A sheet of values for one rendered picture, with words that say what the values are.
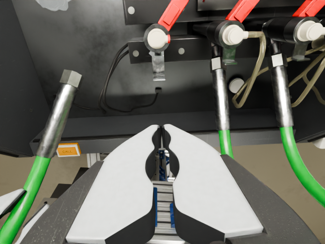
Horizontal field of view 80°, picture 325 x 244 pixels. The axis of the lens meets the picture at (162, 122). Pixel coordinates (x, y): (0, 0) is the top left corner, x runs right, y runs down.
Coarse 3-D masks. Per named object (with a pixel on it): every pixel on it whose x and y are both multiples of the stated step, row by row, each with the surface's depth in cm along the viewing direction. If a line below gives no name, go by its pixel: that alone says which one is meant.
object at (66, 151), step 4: (60, 144) 45; (64, 144) 45; (68, 144) 45; (72, 144) 45; (60, 148) 44; (64, 148) 44; (68, 148) 44; (72, 148) 44; (60, 152) 45; (64, 152) 45; (68, 152) 45; (72, 152) 45; (76, 152) 45; (80, 152) 46
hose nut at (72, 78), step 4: (64, 72) 21; (68, 72) 21; (72, 72) 21; (76, 72) 22; (64, 76) 21; (68, 76) 21; (72, 76) 21; (76, 76) 21; (80, 76) 22; (60, 80) 21; (64, 80) 21; (68, 80) 21; (72, 80) 21; (76, 80) 21; (80, 80) 22; (72, 84) 21; (76, 84) 21; (80, 84) 22; (76, 88) 22
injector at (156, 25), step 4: (152, 24) 23; (156, 24) 20; (160, 24) 22; (148, 28) 20; (152, 28) 20; (156, 28) 22; (160, 28) 20; (164, 28) 20; (148, 32) 20; (164, 32) 22; (168, 32) 21; (144, 36) 21; (144, 40) 21; (148, 44) 21; (168, 44) 21; (148, 48) 21; (152, 48) 21; (160, 48) 21; (164, 48) 21; (156, 52) 21; (160, 52) 26
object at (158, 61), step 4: (152, 52) 22; (152, 56) 22; (156, 56) 22; (160, 56) 22; (152, 60) 22; (156, 60) 22; (160, 60) 22; (152, 64) 22; (156, 64) 22; (160, 64) 22; (152, 68) 23; (156, 68) 23; (160, 68) 23; (156, 72) 23; (160, 72) 23; (164, 72) 23
